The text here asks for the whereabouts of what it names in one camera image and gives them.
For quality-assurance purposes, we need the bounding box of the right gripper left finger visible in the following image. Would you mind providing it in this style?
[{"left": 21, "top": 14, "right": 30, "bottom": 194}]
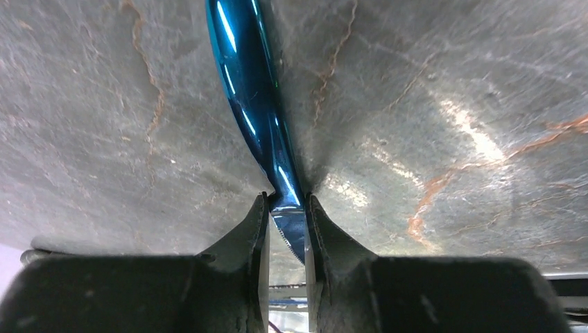
[{"left": 1, "top": 194, "right": 269, "bottom": 332}]

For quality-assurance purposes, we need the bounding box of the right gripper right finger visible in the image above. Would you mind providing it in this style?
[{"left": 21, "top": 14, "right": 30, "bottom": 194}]
[{"left": 305, "top": 194, "right": 570, "bottom": 332}]

